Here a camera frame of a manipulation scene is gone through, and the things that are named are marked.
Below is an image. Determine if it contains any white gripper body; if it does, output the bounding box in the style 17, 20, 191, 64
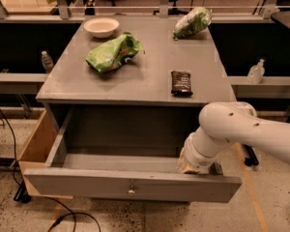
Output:
183, 132, 223, 175

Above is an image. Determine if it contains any grey top drawer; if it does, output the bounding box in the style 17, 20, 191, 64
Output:
24, 105, 242, 203

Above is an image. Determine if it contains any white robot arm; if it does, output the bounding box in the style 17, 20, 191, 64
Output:
177, 101, 290, 174

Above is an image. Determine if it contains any grey drawer cabinet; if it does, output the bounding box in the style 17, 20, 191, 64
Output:
35, 14, 239, 205

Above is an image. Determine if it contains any black table leg stand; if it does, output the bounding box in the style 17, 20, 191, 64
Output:
244, 145, 259, 166

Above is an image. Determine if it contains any dark brown snack packet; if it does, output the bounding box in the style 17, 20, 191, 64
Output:
171, 71, 192, 97

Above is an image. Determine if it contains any hand sanitizer pump bottle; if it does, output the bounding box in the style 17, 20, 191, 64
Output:
247, 59, 265, 84

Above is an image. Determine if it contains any green chip bag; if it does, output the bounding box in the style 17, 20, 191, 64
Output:
85, 32, 144, 73

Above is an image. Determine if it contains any green white snack bag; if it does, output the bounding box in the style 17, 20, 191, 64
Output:
173, 7, 212, 40

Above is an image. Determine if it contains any white bowl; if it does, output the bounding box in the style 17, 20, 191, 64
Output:
83, 17, 119, 39

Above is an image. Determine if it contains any clear water bottle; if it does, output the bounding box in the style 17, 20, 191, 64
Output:
41, 51, 54, 73

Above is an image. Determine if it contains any grey right shelf rail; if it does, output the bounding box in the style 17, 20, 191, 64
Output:
228, 76, 290, 99

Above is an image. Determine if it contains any grey shelf rail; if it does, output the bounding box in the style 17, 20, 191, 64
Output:
0, 72, 47, 95
228, 76, 290, 99

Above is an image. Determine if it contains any black floor cable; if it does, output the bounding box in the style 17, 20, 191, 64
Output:
0, 95, 102, 232

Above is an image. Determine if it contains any grey left shelf rail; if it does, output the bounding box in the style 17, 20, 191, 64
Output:
0, 72, 47, 95

